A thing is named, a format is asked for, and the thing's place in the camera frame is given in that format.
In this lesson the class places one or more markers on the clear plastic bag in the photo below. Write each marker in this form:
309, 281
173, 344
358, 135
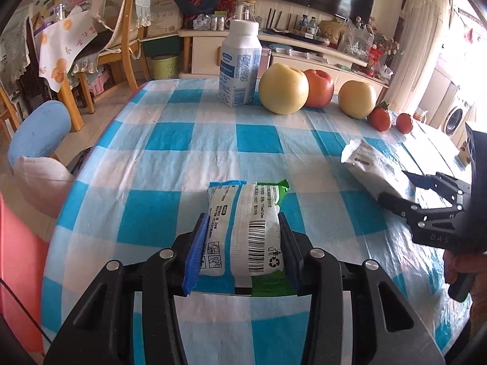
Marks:
355, 38

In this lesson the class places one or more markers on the dark chair grey lace cover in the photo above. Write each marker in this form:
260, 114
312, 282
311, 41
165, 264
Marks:
15, 49

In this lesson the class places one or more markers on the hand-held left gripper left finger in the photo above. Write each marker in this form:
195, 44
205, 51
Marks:
196, 258

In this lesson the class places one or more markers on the blue cushioned stool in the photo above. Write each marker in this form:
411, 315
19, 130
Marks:
40, 133

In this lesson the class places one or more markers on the tangerine with leaf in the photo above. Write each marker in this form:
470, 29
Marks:
380, 118

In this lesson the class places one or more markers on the red apple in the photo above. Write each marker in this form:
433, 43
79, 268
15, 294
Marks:
321, 89

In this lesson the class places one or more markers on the white printed carton box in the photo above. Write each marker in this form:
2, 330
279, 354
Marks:
163, 17

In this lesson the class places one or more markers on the person's right hand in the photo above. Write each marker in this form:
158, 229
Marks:
456, 264

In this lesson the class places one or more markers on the beige cartoon bag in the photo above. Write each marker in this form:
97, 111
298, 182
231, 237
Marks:
330, 32

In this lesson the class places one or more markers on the cream curtain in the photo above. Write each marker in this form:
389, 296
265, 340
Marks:
422, 26

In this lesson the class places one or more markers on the plain wooden chair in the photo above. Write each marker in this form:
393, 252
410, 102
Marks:
7, 114

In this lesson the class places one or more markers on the small water bottle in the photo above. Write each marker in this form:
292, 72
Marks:
303, 24
312, 26

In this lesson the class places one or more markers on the person's leg with blue slipper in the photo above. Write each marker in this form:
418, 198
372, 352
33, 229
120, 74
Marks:
45, 186

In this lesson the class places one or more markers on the small yellow pear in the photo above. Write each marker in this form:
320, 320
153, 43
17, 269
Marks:
357, 100

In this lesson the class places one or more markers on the row of small glass bottles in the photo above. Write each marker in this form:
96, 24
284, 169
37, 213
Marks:
211, 22

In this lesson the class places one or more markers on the black router with antennas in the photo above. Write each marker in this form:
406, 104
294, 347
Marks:
281, 26

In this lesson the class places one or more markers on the clear glass cup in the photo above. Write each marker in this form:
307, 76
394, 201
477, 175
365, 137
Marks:
61, 11

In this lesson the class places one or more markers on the washing machine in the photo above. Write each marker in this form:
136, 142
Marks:
458, 119

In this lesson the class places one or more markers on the green white wipes packet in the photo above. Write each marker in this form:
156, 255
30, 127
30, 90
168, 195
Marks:
247, 228

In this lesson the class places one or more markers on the light green waste bin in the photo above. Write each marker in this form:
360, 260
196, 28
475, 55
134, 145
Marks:
165, 68

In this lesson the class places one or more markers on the small tangerine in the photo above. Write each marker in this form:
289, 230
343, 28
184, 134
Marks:
404, 123

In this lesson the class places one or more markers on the small white pouch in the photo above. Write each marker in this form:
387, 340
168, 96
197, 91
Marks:
373, 163

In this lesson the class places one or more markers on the large yellow pear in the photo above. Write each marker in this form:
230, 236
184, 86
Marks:
283, 89

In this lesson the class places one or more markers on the blue white checked tablecloth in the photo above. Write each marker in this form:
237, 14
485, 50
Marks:
190, 140

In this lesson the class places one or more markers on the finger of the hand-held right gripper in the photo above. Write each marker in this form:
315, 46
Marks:
418, 180
399, 203

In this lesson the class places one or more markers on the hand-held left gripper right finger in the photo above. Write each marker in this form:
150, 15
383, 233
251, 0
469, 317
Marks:
290, 258

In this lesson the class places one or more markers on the white milk bottle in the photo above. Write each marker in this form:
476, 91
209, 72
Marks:
239, 68

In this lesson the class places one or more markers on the glass kettle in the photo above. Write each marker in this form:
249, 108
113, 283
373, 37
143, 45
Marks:
243, 11

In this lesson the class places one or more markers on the red packet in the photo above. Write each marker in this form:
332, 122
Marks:
374, 61

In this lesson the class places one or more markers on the artificial flower bunch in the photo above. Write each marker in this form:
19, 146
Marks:
388, 43

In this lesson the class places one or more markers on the dark patterned cushion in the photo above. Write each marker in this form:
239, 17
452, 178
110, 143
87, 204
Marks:
80, 161

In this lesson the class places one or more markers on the cream fabric chair cover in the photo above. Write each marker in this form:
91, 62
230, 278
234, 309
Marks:
146, 0

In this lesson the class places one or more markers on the pink plastic basin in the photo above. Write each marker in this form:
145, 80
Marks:
21, 273

